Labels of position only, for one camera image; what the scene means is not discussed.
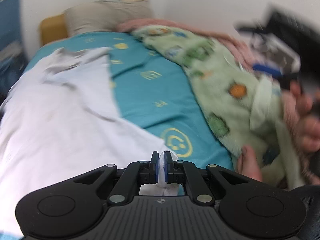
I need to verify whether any white t-shirt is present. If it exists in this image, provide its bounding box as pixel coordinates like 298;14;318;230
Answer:
1;47;167;238

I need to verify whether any blue folding chair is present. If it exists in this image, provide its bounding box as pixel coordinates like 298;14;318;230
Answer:
1;0;28;99

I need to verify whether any person's right hand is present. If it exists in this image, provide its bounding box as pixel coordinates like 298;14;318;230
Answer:
236;81;320;183

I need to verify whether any teal smiley bed sheet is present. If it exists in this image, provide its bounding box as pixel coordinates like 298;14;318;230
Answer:
27;32;233;169

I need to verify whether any green cartoon fleece blanket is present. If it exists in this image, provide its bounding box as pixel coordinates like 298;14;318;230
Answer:
131;25;306;190

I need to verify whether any pink fluffy blanket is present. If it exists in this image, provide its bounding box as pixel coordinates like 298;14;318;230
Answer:
116;18;319;189

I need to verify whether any grey pillow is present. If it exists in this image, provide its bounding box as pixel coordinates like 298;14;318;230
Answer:
64;0;153;36

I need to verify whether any yellow headboard cushion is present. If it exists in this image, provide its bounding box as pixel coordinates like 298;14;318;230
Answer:
39;14;69;46

